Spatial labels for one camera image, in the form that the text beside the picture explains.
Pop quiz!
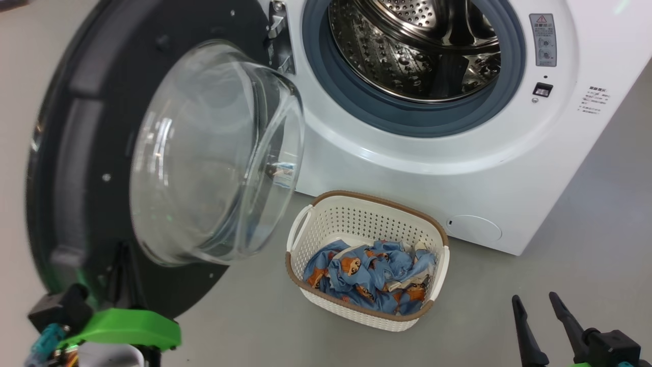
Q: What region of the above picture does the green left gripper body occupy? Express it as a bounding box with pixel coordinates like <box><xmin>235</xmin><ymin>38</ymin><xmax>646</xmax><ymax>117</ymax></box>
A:
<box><xmin>61</xmin><ymin>308</ymin><xmax>182</xmax><ymax>367</ymax></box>

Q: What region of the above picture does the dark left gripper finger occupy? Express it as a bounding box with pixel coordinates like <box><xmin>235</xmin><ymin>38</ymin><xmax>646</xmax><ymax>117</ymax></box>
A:
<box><xmin>110</xmin><ymin>242</ymin><xmax>146</xmax><ymax>311</ymax></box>

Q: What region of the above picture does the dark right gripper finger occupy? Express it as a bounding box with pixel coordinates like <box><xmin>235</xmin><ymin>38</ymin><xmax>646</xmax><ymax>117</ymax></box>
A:
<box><xmin>512</xmin><ymin>295</ymin><xmax>550</xmax><ymax>367</ymax></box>
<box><xmin>549</xmin><ymin>292</ymin><xmax>592</xmax><ymax>363</ymax></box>

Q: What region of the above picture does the black round glass washer door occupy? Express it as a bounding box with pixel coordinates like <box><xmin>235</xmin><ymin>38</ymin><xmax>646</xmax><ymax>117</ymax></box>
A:
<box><xmin>25</xmin><ymin>0</ymin><xmax>306</xmax><ymax>319</ymax></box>

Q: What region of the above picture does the blue patterned cloth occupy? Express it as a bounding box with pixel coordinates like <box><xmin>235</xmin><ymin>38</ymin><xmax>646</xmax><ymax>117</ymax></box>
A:
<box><xmin>303</xmin><ymin>240</ymin><xmax>393</xmax><ymax>306</ymax></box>
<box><xmin>357</xmin><ymin>241</ymin><xmax>438</xmax><ymax>316</ymax></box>

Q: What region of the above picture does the white front-load washing machine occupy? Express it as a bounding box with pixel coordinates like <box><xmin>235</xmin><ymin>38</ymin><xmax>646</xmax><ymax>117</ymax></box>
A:
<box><xmin>260</xmin><ymin>0</ymin><xmax>652</xmax><ymax>256</ymax></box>

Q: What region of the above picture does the metal door hinge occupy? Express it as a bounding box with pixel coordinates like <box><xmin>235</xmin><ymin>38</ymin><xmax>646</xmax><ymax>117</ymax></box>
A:
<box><xmin>265</xmin><ymin>0</ymin><xmax>297</xmax><ymax>75</ymax></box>

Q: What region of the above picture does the stainless steel washing machine drum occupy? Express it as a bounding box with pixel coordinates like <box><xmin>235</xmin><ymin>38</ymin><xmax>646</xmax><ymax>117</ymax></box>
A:
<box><xmin>329</xmin><ymin>0</ymin><xmax>502</xmax><ymax>102</ymax></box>

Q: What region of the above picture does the round white filter cover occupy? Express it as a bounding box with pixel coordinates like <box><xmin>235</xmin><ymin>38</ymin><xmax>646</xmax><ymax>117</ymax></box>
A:
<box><xmin>446</xmin><ymin>215</ymin><xmax>502</xmax><ymax>243</ymax></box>

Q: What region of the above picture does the white basket with brown rim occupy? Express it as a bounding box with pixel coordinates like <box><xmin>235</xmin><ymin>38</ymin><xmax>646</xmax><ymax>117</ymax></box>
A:
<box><xmin>285</xmin><ymin>190</ymin><xmax>451</xmax><ymax>332</ymax></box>

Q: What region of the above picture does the grey warning label sticker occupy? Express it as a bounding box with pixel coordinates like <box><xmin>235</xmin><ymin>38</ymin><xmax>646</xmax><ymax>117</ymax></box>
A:
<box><xmin>529</xmin><ymin>13</ymin><xmax>557</xmax><ymax>67</ymax></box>

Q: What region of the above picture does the teal left camera cable connector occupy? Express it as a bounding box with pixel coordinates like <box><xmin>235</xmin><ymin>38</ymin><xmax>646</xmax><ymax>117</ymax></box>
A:
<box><xmin>24</xmin><ymin>325</ymin><xmax>68</xmax><ymax>367</ymax></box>

